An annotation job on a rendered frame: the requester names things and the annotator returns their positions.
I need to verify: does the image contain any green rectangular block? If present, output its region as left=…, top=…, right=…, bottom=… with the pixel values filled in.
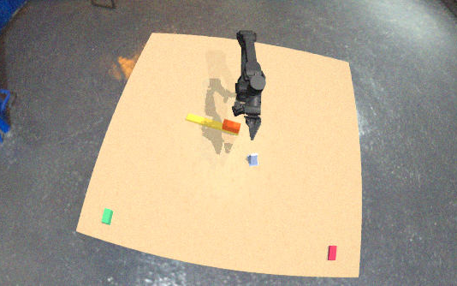
left=102, top=208, right=113, bottom=225

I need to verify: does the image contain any small red block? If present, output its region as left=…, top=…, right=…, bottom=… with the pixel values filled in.
left=328, top=246, right=337, bottom=260

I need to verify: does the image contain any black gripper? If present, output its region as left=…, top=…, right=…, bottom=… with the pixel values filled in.
left=243, top=96, right=262, bottom=140

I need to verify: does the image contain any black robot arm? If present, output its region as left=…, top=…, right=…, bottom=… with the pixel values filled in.
left=232, top=31, right=266, bottom=116

